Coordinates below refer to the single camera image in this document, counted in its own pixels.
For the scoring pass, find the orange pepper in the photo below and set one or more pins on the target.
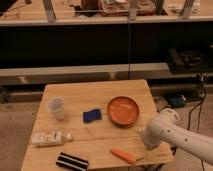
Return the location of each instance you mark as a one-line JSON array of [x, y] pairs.
[[129, 158]]

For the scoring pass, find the black white striped object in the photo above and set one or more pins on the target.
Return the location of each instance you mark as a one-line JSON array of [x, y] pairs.
[[72, 162]]

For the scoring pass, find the blue power adapter box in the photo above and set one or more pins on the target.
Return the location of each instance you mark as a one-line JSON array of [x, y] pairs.
[[175, 100]]

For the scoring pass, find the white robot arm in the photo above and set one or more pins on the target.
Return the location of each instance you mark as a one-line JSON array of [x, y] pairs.
[[163, 127]]

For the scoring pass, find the orange plate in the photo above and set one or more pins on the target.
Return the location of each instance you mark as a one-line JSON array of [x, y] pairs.
[[123, 111]]

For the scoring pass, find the clear plastic bottle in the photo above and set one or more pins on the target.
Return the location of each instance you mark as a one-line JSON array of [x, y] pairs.
[[53, 138]]

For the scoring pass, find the translucent plastic cup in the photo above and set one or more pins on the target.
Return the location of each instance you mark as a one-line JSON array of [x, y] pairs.
[[56, 106]]

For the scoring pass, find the wooden table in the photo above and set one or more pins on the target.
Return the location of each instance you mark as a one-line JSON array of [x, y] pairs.
[[93, 141]]

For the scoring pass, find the blue sponge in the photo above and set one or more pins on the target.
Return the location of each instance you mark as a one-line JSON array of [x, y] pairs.
[[92, 115]]

